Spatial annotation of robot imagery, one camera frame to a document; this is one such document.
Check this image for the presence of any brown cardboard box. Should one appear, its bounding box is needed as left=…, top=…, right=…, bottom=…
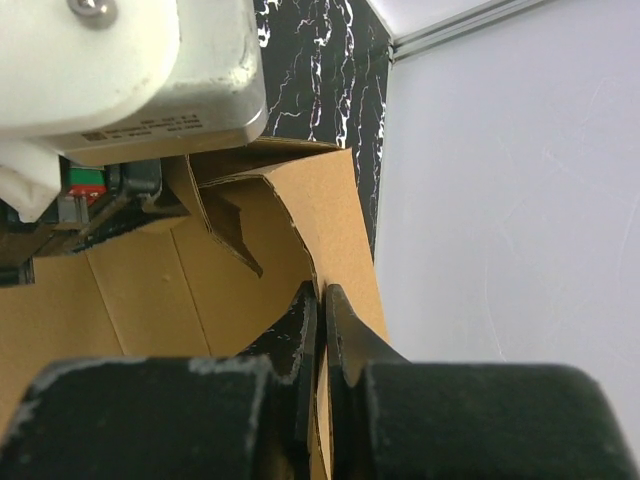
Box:
left=1, top=140, right=386, bottom=478

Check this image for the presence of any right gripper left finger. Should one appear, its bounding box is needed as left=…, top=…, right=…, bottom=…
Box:
left=1, top=282, right=318, bottom=479

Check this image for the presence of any black marble pattern mat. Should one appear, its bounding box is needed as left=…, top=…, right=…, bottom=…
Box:
left=254, top=0, right=390, bottom=245

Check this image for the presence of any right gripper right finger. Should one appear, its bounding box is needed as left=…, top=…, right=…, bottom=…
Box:
left=324, top=284, right=635, bottom=479

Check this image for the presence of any aluminium frame profile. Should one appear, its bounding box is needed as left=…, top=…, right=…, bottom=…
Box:
left=389, top=0, right=547, bottom=65

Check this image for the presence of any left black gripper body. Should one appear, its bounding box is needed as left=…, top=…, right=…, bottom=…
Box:
left=1, top=159, right=188, bottom=288

